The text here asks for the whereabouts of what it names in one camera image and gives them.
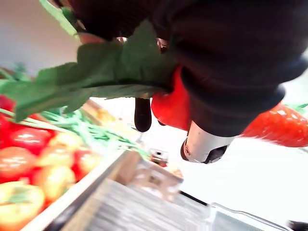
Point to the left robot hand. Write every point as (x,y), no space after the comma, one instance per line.
(228,60)

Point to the brown cardboard box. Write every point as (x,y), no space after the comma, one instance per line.
(154,178)

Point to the bundle of green beans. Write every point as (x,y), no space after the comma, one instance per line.
(96,134)

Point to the red yellow tomato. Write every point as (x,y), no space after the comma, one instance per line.
(19,204)
(87,161)
(53,180)

